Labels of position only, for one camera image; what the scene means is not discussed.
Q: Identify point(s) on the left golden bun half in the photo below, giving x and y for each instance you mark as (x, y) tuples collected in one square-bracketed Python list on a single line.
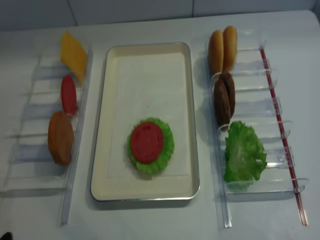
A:
[(216, 52)]

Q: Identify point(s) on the brown meat patty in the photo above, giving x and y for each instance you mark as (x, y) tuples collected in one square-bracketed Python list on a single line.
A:
[(221, 103), (230, 88)]

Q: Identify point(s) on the brown bun in left rack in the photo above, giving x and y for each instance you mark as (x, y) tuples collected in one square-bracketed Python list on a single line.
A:
[(60, 138)]

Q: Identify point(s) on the green lettuce leaf on tray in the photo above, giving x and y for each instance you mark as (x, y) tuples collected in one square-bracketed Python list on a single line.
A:
[(164, 157)]

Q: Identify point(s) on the green lettuce leaf in rack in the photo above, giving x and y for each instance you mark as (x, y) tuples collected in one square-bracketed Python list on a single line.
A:
[(244, 154)]

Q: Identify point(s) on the clear acrylic right rack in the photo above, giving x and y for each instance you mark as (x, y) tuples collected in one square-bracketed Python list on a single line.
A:
[(254, 107)]

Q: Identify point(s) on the yellow cheese slice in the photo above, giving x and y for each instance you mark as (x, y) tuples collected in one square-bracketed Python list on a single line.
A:
[(73, 55)]

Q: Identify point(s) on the golden bun half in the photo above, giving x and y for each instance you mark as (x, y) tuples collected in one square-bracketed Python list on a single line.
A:
[(216, 52), (230, 39)]

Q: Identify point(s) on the red tomato slice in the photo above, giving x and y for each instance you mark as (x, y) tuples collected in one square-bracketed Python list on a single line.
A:
[(146, 142), (68, 95)]

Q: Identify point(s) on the red rod on right rack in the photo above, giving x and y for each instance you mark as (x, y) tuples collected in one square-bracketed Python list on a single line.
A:
[(301, 210)]

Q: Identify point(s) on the clear acrylic rack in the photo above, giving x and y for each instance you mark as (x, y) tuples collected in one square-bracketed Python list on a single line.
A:
[(254, 107), (31, 169)]

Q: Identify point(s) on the clear acrylic left rack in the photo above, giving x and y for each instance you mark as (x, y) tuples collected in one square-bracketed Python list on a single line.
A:
[(31, 169)]

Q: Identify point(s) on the rear brown meat patty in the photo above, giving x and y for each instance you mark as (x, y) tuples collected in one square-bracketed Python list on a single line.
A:
[(230, 88)]

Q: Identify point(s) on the cream metal baking tray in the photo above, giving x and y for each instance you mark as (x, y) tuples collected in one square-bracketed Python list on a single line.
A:
[(141, 81)]

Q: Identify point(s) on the front brown meat patty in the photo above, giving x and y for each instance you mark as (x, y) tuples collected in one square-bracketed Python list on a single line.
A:
[(221, 103)]

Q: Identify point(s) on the right golden bun half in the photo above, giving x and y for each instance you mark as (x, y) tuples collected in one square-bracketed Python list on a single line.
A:
[(230, 39)]

